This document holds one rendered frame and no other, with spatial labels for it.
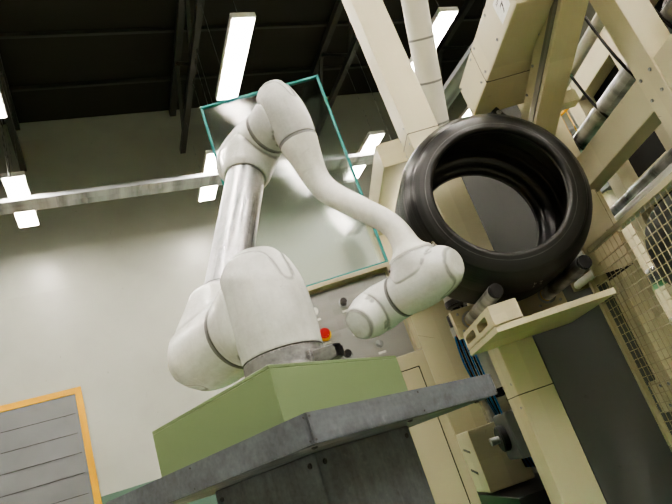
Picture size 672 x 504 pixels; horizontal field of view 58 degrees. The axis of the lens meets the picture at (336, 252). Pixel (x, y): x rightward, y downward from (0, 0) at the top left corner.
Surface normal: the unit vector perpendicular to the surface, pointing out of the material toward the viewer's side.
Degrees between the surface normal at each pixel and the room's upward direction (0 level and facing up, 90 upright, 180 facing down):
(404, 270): 89
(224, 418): 90
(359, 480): 90
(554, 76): 162
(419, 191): 87
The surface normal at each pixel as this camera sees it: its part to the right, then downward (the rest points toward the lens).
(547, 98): 0.29, 0.74
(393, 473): 0.70, -0.45
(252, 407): -0.64, -0.06
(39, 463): 0.28, -0.42
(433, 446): 0.00, -0.35
